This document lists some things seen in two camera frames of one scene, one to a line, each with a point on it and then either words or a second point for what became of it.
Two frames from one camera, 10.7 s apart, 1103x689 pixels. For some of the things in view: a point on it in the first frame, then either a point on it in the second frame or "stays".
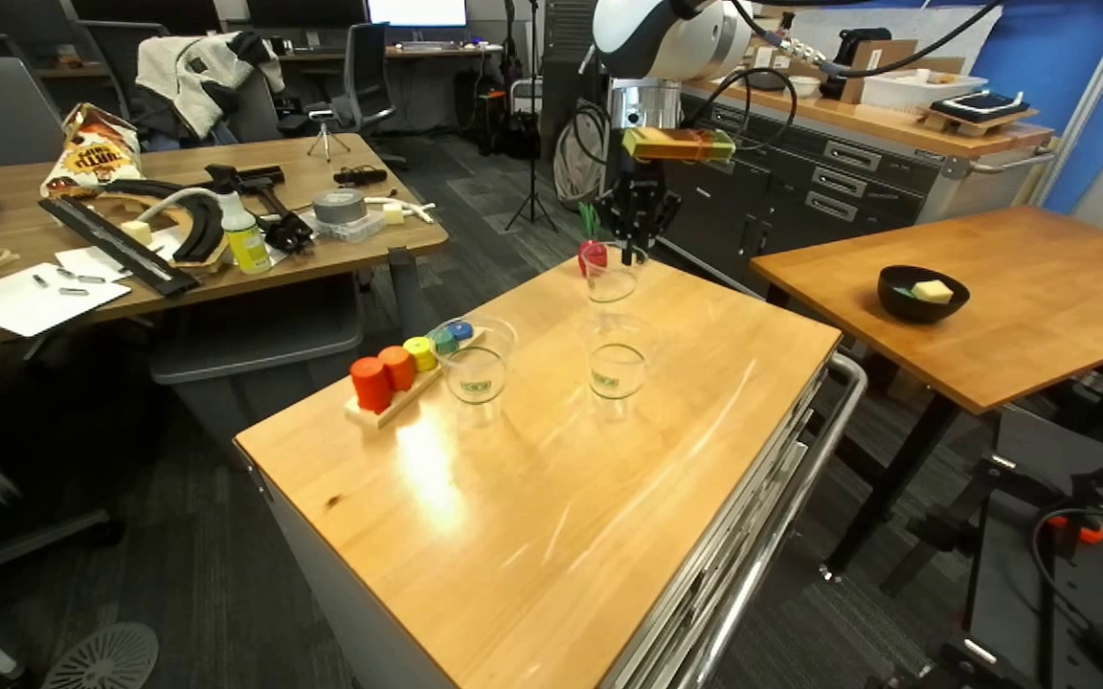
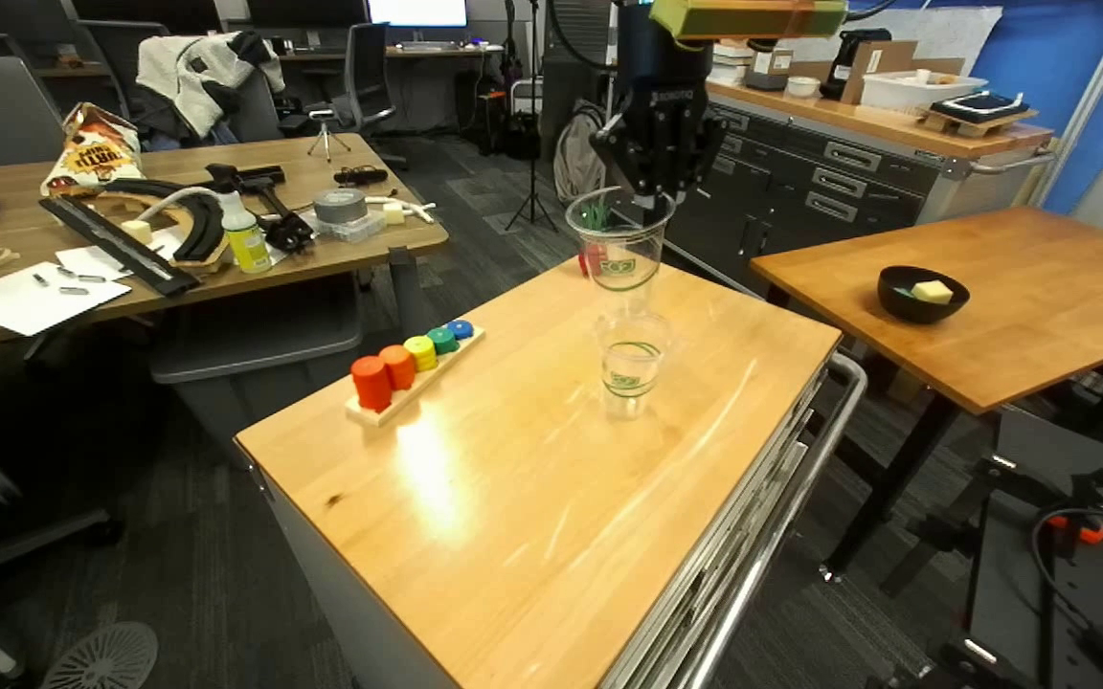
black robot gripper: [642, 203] → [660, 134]
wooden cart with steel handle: [579, 487] stays
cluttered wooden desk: [40, 245] stays
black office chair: [363, 82] stays
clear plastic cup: [477, 360] → [630, 368]
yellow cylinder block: [421, 353] stays
